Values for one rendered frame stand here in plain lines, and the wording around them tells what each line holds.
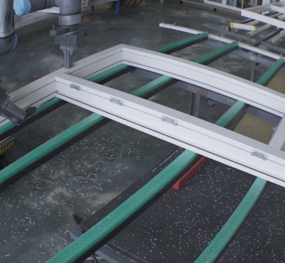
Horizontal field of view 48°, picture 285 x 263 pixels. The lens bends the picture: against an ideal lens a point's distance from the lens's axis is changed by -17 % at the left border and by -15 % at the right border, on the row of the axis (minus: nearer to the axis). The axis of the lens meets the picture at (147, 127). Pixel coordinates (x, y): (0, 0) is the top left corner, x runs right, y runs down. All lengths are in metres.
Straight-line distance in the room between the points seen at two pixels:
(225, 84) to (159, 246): 0.68
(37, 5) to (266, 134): 1.18
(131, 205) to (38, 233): 1.18
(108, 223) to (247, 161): 0.43
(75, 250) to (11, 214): 1.40
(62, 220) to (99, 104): 0.98
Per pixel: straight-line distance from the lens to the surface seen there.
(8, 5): 1.93
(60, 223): 2.00
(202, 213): 1.23
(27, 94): 1.26
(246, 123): 1.71
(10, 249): 1.91
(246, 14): 3.43
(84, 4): 5.74
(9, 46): 2.06
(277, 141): 1.02
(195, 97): 1.59
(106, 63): 1.56
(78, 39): 1.32
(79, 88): 1.24
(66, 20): 1.31
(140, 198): 0.86
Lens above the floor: 1.44
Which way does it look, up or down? 31 degrees down
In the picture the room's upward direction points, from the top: 3 degrees clockwise
